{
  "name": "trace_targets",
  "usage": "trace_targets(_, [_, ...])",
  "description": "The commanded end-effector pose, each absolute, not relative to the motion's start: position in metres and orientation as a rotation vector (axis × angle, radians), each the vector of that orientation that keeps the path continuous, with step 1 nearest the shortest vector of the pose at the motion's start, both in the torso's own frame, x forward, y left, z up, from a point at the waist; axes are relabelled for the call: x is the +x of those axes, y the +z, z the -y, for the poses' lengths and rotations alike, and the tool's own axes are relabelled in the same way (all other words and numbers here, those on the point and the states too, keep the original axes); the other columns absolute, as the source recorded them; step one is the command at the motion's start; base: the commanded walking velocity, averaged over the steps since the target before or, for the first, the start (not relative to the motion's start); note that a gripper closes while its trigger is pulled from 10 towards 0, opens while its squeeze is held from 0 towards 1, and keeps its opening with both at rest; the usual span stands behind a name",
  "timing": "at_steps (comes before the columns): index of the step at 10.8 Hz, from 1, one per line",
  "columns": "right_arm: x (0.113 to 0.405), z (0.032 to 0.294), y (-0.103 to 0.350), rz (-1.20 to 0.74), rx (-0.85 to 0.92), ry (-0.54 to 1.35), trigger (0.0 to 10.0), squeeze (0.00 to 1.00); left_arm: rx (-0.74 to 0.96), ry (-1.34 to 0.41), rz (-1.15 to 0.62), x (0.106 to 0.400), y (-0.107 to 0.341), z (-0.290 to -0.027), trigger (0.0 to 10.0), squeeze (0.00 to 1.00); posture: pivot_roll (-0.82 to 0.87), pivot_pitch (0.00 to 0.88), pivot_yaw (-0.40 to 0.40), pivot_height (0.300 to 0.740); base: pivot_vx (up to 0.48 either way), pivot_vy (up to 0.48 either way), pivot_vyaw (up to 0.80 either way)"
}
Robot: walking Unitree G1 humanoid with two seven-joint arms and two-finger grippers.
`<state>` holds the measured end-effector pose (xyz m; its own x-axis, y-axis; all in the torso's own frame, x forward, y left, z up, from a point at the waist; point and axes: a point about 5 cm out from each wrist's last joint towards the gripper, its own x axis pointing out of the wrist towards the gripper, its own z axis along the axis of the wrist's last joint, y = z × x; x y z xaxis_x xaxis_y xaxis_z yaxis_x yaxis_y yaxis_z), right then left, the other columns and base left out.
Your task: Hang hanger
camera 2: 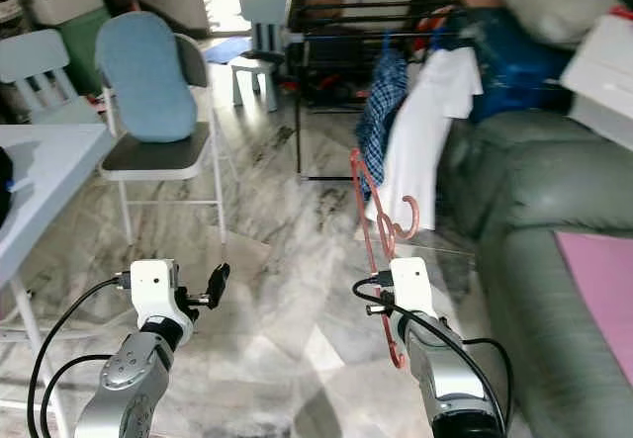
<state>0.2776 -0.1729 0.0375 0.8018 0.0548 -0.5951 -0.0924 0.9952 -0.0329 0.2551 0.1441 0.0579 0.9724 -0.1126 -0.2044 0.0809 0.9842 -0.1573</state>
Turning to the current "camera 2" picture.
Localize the blue plaid shirt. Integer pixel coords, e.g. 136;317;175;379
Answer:
354;31;411;202

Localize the white folding chair dark seat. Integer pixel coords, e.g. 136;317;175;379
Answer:
94;33;238;251

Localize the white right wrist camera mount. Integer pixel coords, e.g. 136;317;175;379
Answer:
386;257;436;318

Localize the beige pillow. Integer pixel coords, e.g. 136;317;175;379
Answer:
495;0;624;45

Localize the white drawer cabinet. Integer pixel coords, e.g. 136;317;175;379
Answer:
559;13;633;152

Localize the blue suitcase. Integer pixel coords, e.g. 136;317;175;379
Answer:
450;8;580;125

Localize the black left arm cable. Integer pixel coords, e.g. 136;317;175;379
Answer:
28;272;135;438
42;354;120;438

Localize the white shirt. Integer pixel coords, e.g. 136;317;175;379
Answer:
366;47;486;231

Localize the black metal drying rack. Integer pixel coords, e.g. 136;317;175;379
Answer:
285;0;486;182

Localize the pink mat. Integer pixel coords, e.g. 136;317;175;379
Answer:
554;230;633;385

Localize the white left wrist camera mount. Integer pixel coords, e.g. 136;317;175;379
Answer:
131;258;194;335

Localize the pink plastic hanger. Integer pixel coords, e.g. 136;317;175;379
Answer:
348;147;421;370

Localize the black garment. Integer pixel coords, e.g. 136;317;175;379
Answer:
0;146;16;241

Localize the grey green sofa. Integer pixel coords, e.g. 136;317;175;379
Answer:
435;110;633;438

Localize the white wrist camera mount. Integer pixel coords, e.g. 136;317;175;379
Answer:
131;258;194;335
386;257;436;318

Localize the green storage box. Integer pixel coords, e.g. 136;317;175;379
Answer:
59;5;110;83

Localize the light blue cushion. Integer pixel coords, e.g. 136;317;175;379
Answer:
95;11;199;144

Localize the blue floor mat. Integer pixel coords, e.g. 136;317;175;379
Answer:
203;38;248;66

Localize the white plastic folding table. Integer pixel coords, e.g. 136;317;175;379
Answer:
0;125;117;438

